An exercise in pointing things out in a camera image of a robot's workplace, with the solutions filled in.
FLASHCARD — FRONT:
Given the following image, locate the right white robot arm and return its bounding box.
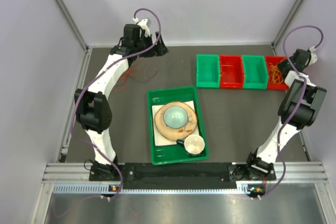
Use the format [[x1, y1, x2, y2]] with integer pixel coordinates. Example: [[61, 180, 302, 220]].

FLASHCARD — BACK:
[[245, 47, 327, 180]]

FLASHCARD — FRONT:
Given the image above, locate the pale blue upturned bowl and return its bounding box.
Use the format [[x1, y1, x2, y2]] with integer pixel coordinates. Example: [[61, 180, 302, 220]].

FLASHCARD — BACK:
[[163, 105, 188, 129]]

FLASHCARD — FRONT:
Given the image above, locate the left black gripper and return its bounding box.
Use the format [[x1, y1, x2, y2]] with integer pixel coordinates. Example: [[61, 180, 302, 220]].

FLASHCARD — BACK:
[[134, 32, 168, 58]]

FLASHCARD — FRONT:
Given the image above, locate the left aluminium frame post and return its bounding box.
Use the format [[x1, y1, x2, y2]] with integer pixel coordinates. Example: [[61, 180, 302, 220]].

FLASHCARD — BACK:
[[54, 0, 89, 51]]

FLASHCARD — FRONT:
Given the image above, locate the green bin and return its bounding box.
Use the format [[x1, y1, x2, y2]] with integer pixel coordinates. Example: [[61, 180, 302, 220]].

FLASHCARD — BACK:
[[196, 54, 221, 89], [241, 55, 269, 90]]

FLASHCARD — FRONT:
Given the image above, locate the right aluminium frame post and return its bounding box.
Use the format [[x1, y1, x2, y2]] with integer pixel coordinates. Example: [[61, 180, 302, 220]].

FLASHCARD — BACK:
[[271, 0, 304, 48]]

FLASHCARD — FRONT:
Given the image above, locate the yellow thin cable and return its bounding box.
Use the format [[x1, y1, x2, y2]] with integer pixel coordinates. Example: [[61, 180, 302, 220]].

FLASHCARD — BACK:
[[267, 62, 287, 84]]

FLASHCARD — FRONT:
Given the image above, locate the large green plastic tray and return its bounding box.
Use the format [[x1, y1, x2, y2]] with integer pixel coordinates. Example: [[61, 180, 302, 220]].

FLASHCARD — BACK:
[[147, 86, 209, 165]]

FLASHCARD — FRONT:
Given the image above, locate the aluminium front rail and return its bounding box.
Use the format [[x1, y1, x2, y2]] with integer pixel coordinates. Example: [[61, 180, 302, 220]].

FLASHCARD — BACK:
[[42, 162, 328, 184]]

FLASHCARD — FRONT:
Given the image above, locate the aluminium frame post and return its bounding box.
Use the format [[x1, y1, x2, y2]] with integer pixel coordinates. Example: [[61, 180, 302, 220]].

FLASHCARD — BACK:
[[54, 0, 89, 51], [271, 0, 304, 48]]

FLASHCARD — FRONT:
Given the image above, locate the beige ceramic plate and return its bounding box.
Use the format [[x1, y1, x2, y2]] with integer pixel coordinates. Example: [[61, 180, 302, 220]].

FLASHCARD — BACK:
[[154, 101, 198, 141]]

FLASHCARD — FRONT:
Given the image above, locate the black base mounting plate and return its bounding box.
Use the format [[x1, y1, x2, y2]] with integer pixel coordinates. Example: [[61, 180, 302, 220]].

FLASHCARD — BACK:
[[89, 162, 277, 183]]

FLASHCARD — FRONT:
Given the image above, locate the grey slotted cable duct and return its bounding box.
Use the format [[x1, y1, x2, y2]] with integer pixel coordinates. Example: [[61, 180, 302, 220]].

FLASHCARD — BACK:
[[53, 184, 251, 195]]

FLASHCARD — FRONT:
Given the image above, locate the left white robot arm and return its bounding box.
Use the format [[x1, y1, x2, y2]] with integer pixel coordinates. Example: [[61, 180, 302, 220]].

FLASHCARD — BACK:
[[75, 18, 167, 180]]

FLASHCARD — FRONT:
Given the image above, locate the red bin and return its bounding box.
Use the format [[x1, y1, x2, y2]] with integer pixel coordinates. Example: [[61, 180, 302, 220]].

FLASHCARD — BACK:
[[265, 56, 289, 90], [219, 55, 245, 89]]

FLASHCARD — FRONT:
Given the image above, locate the white and green cup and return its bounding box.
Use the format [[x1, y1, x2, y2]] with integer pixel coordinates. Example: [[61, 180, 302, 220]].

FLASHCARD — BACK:
[[176, 134, 205, 156]]

